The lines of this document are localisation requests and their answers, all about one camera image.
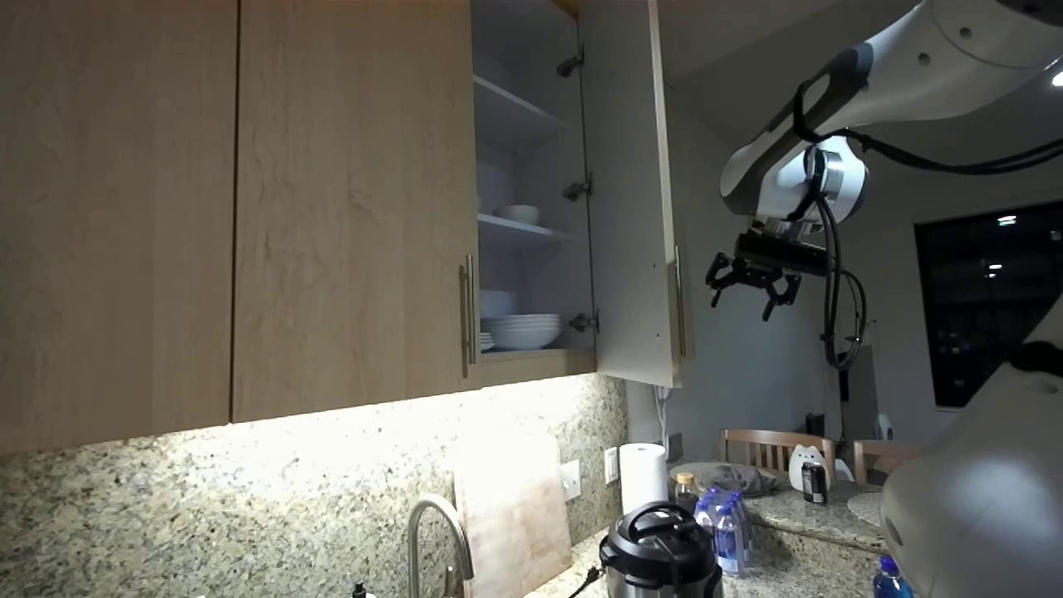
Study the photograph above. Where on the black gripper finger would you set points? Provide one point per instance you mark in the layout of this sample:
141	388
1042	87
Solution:
720	277
780	293

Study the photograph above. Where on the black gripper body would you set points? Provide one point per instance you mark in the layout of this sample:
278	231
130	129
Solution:
762	259

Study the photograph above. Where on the wooden cabinet door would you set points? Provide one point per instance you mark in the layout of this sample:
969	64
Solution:
632	214
117	141
355	202

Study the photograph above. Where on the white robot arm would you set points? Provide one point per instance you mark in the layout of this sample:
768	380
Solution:
938	60

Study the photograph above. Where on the left wooden chair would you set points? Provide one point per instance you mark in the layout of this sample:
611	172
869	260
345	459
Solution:
777	449

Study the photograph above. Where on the wooden chair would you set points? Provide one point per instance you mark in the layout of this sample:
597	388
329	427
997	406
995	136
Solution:
874	459
777	449

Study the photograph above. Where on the right wooden chair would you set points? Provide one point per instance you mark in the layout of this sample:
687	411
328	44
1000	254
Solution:
874	459

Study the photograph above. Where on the dark window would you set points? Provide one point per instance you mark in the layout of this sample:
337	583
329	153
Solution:
986	284

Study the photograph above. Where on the small white bowl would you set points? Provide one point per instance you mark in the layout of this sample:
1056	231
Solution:
523	214

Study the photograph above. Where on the stacked white bowls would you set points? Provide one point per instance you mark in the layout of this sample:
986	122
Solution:
528	329

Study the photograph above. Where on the white paper towel roll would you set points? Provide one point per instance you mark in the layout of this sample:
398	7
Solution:
643	477

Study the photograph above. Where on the pack of water bottles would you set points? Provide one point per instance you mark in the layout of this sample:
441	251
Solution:
724	513

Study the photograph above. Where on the black pressure cooker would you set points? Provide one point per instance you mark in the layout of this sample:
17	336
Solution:
658	552

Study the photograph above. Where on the wooden cutting board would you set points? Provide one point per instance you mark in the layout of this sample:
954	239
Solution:
518	521

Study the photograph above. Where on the blue cap water bottle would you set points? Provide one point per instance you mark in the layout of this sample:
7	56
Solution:
890	583

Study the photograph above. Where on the chrome kitchen faucet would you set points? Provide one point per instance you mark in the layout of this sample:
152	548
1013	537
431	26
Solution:
461	571

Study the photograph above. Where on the white wall outlet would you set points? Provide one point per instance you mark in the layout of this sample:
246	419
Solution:
572	479

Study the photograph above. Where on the middle door metal handle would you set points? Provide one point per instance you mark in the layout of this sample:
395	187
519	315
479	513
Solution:
467	318

